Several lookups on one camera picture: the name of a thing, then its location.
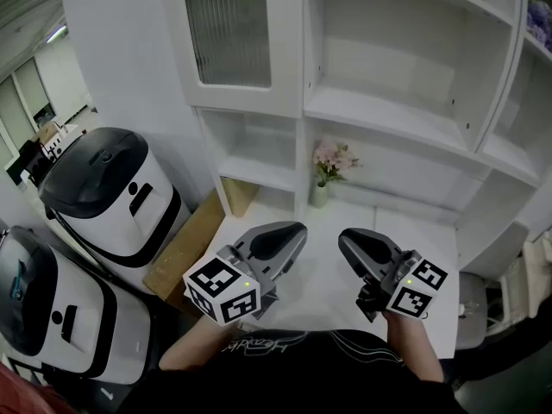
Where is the black office chair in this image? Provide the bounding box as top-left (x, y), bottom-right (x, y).
top-left (18, 137), bottom-right (49, 177)

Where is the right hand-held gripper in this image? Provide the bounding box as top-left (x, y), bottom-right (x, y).
top-left (338, 228), bottom-right (449, 323)

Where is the pink flower bouquet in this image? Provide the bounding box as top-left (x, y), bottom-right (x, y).
top-left (311, 140), bottom-right (361, 187)

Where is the person's left forearm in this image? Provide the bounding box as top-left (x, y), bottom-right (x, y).
top-left (158, 316), bottom-right (237, 373)

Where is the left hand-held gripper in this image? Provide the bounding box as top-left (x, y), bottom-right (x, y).
top-left (183, 221), bottom-right (308, 327)

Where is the white shelf unit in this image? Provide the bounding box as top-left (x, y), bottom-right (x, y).
top-left (161, 0), bottom-right (552, 278)

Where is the white slatted rack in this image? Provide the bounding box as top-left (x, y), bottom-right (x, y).
top-left (499, 234), bottom-right (552, 332)

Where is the purple flower bouquet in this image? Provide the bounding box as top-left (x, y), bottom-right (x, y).
top-left (526, 0), bottom-right (552, 54)

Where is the beige cardboard box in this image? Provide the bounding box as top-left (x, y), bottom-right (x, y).
top-left (31, 122), bottom-right (60, 145)

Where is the white black-topped mobile robot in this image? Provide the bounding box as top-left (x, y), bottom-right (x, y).
top-left (0, 225), bottom-right (153, 386)
top-left (37, 126), bottom-right (191, 292)

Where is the grey upholstered chair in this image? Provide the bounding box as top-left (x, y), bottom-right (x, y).
top-left (454, 221), bottom-right (532, 352)

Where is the person's black t-shirt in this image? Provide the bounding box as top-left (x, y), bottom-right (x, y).
top-left (118, 329), bottom-right (467, 414)

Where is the long ceiling tube light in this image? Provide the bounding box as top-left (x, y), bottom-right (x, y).
top-left (44, 24), bottom-right (70, 45)

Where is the pale green vase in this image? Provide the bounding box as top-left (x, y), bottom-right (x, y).
top-left (310, 180), bottom-right (330, 210)

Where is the person's right forearm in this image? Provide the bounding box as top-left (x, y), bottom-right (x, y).
top-left (382, 310), bottom-right (445, 383)

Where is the tan wooden board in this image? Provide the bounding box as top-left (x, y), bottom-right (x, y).
top-left (221, 178), bottom-right (260, 219)

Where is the white glass cabinet door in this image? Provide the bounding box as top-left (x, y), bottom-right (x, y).
top-left (161, 0), bottom-right (305, 120)

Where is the large brown cardboard box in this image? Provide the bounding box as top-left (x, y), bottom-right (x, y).
top-left (141, 189), bottom-right (228, 315)

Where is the white desk with drawers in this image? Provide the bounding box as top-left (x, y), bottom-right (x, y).
top-left (209, 196), bottom-right (461, 361)

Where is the teal tool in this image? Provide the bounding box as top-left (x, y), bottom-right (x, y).
top-left (9, 260), bottom-right (28, 303)

